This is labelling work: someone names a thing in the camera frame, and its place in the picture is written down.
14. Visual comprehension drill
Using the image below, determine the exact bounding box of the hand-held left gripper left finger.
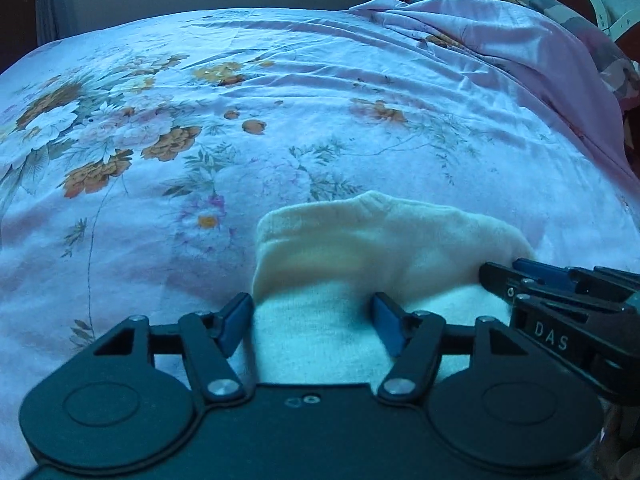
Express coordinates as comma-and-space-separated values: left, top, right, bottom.
92, 292, 254, 404

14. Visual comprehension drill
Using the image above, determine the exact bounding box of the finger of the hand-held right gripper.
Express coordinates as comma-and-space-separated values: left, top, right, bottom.
512, 258, 640, 293
478, 261, 632, 313

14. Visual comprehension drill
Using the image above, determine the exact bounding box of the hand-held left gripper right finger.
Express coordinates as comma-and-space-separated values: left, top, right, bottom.
370, 292, 531, 404

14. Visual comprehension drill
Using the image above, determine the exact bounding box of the white knit sweater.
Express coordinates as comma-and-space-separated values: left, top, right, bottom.
245, 191, 540, 397

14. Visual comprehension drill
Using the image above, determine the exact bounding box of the floral bed sheet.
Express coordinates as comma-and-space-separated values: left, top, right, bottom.
0, 7, 640, 480

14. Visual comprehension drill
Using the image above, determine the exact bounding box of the pink blanket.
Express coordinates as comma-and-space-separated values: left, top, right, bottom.
349, 0, 640, 183

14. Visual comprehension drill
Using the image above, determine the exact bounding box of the white round frame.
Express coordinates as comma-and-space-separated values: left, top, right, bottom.
542, 0, 640, 42

